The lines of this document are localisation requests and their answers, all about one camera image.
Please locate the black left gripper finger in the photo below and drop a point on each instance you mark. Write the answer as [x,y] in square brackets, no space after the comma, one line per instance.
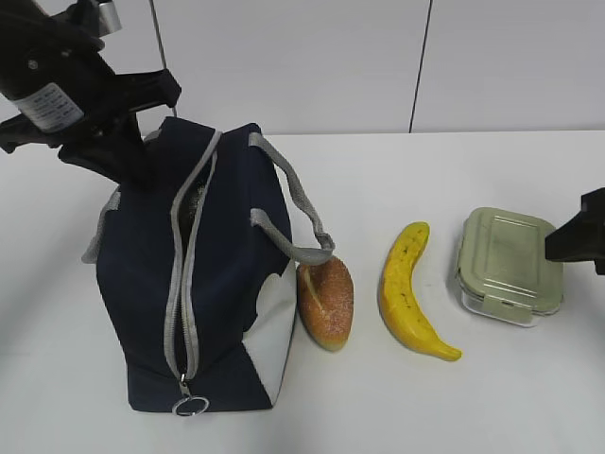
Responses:
[101,155]
[137,167]

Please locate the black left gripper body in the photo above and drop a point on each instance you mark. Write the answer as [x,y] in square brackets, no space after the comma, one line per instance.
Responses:
[67,98]

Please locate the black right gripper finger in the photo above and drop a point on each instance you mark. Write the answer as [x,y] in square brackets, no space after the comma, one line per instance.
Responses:
[581,239]

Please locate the green lidded food container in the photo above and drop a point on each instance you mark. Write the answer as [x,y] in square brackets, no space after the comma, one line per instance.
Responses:
[501,267]

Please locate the navy insulated lunch bag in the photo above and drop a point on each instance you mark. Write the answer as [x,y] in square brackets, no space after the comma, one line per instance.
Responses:
[198,273]

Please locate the yellow banana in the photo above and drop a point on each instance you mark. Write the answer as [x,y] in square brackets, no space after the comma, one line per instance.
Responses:
[398,305]

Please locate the sugared bread roll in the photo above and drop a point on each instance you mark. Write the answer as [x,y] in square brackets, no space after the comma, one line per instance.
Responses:
[326,303]

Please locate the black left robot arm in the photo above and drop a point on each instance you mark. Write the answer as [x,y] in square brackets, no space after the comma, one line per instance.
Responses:
[27,30]

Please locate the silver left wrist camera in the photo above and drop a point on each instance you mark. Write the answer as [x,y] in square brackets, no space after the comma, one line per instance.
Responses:
[108,21]

